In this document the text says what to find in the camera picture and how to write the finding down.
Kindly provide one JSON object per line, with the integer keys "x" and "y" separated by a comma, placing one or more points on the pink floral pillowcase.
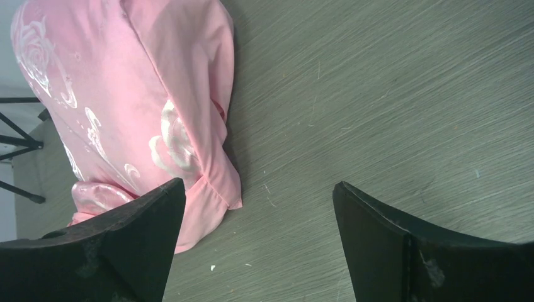
{"x": 139, "y": 93}

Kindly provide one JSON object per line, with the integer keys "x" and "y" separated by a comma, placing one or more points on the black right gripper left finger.
{"x": 124, "y": 254}

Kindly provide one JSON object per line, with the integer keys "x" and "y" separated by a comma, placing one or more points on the black camera tripod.
{"x": 28, "y": 143}

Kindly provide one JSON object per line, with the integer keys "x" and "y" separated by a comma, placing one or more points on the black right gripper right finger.
{"x": 394, "y": 256}

